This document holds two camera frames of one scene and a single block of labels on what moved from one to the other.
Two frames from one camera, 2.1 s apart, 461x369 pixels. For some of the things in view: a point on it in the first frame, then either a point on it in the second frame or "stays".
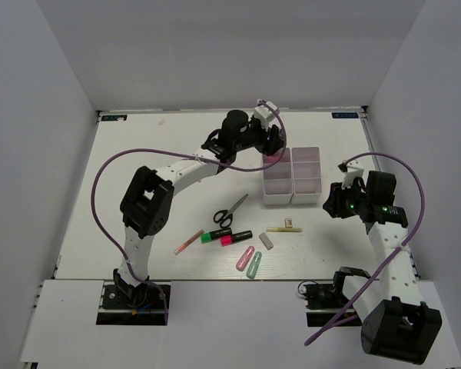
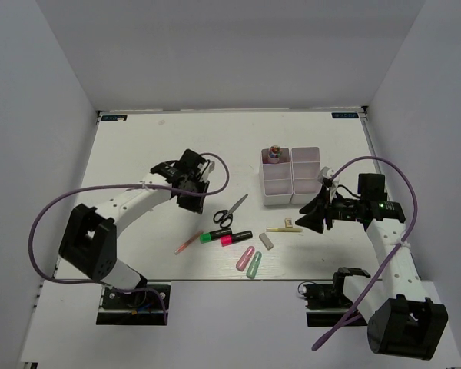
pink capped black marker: x=228 y=240 stays
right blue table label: x=345 y=114 stays
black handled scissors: x=225 y=217 stays
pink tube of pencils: x=273 y=159 stays
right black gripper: x=333 y=204 → x=314 y=218
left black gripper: x=275 y=144 → x=196 y=205
